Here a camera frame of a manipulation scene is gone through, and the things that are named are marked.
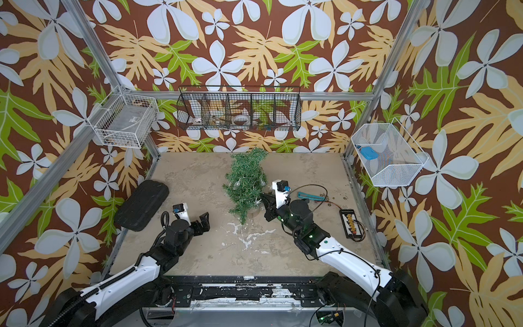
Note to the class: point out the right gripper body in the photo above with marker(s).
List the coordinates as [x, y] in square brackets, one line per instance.
[285, 216]

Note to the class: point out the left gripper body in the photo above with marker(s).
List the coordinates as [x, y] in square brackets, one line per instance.
[191, 231]

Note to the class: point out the clear string lights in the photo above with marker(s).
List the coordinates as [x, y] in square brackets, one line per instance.
[246, 189]

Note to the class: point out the small green christmas tree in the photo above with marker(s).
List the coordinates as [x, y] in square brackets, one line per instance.
[247, 164]

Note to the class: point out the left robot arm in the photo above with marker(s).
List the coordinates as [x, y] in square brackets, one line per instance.
[108, 302]

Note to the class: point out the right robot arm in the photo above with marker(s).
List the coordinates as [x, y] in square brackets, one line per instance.
[391, 298]

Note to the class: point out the teal battery connector tool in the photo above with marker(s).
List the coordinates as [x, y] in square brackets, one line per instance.
[307, 196]

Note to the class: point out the black oval pad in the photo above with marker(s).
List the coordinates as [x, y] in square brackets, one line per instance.
[138, 210]

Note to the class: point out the blue object in basket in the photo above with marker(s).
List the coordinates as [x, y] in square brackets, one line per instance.
[368, 153]

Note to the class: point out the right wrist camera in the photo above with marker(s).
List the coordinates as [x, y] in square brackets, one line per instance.
[282, 191]

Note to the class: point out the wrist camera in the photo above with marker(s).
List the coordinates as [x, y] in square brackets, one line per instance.
[282, 191]
[181, 211]

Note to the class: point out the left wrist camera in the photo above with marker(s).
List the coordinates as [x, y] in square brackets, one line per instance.
[181, 211]

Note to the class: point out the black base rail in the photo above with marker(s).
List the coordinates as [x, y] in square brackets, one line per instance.
[187, 291]

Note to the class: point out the black wire basket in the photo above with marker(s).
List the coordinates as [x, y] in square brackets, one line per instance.
[243, 108]

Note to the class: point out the white wire basket right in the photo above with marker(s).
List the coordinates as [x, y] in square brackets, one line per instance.
[400, 159]

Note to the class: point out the white wire basket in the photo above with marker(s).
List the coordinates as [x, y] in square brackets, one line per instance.
[125, 120]
[400, 159]

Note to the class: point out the white wire basket left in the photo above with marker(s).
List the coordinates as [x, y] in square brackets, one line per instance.
[125, 120]

